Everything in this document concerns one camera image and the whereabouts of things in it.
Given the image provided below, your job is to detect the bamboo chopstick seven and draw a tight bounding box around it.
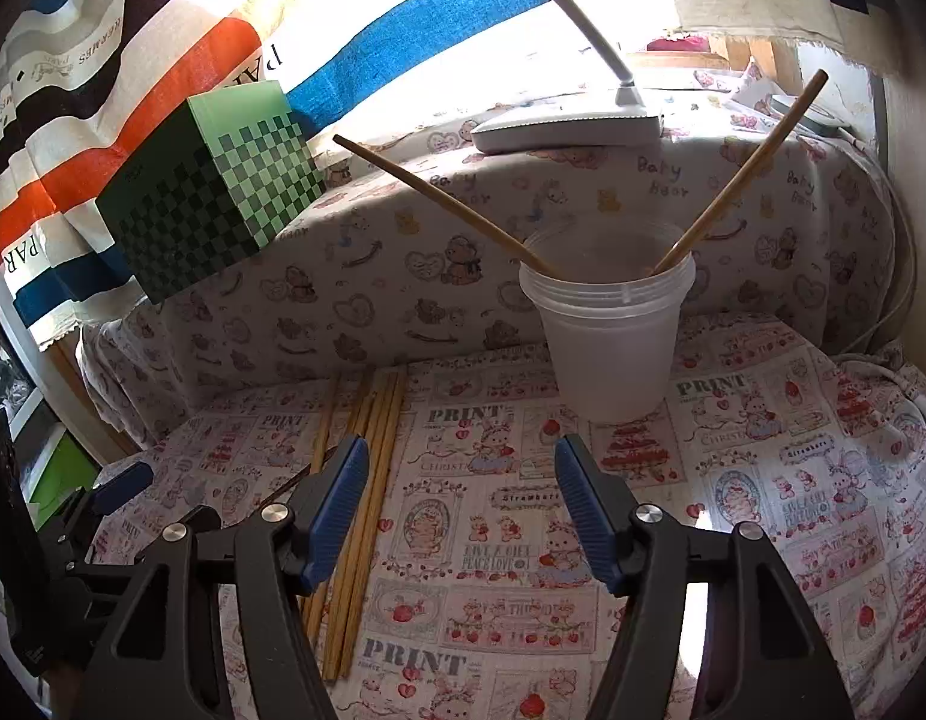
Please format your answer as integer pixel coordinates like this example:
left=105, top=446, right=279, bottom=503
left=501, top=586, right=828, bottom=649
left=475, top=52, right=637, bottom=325
left=337, top=366, right=407, bottom=678

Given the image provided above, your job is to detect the bamboo chopstick two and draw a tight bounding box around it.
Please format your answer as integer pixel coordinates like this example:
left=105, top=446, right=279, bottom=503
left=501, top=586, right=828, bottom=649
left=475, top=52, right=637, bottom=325
left=310, top=372, right=341, bottom=475

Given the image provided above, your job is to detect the bamboo chopstick five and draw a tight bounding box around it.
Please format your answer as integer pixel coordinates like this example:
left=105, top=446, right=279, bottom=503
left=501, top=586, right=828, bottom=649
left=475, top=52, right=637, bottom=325
left=323, top=372, right=396, bottom=683

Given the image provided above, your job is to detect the bamboo chopstick four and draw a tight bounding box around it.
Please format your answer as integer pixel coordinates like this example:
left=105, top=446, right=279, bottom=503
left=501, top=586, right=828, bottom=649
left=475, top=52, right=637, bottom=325
left=303, top=366, right=376, bottom=649

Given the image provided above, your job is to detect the bamboo chopstick eight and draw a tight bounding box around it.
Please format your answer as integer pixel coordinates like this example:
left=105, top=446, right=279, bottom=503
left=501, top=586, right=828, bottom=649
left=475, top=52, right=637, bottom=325
left=650, top=68, right=829, bottom=277

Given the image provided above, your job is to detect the bamboo chopstick one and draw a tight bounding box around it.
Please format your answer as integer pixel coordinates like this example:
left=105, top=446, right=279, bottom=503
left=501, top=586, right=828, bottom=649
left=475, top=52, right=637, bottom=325
left=332, top=135, right=562, bottom=280

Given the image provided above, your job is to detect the bamboo chopstick three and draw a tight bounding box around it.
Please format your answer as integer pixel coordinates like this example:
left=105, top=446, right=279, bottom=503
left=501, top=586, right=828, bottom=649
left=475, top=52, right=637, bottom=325
left=313, top=379, right=358, bottom=652

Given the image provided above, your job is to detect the green storage bin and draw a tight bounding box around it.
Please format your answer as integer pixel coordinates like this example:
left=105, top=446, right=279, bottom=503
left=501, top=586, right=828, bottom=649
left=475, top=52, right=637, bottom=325
left=30, top=433, right=100, bottom=530

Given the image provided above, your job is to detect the white storage shelf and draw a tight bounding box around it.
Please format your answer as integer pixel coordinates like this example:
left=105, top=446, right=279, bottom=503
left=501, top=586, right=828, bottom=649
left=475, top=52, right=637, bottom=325
left=0, top=321, right=65, bottom=528

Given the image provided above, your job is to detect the rose gold fork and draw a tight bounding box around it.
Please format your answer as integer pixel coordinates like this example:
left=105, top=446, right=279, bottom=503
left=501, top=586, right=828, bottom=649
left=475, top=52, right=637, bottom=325
left=256, top=445, right=335, bottom=512

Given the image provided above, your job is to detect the translucent plastic cup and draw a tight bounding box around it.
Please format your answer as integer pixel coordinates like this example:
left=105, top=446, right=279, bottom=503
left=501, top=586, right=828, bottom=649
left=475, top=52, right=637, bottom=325
left=520, top=213, right=696, bottom=422

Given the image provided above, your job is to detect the green checkered box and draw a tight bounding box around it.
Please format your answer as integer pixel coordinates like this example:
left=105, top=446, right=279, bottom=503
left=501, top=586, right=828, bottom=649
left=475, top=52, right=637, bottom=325
left=97, top=80, right=326, bottom=302

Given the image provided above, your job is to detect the white round charger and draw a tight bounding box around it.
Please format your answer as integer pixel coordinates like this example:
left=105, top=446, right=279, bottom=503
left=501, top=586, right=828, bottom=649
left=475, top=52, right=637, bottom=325
left=771, top=94, right=845, bottom=138

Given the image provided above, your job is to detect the white desk lamp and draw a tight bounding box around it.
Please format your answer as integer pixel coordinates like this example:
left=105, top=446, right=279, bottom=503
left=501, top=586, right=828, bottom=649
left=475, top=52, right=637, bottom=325
left=471, top=0, right=663, bottom=154

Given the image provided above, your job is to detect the striped window curtain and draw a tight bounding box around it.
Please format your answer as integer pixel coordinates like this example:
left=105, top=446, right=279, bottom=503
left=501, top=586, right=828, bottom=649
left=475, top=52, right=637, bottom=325
left=0, top=0, right=891, bottom=346

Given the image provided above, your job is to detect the white power cable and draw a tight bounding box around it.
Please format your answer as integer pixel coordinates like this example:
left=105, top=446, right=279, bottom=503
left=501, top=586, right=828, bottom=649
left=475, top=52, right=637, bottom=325
left=829, top=133, right=926, bottom=436

